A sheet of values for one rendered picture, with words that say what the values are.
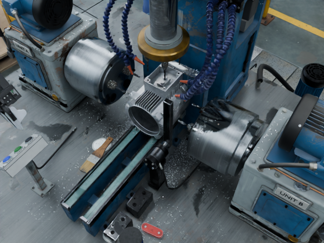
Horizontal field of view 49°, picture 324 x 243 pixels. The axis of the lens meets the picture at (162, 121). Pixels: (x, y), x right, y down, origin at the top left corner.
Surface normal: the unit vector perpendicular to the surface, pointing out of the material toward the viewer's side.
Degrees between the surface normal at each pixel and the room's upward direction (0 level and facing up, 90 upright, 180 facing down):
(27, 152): 54
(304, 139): 74
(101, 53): 6
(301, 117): 29
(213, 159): 81
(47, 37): 0
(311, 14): 0
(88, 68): 43
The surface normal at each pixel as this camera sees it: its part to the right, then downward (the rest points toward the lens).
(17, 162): 0.66, 0.01
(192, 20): -0.57, 0.65
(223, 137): -0.34, -0.11
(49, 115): 0.00, -0.61
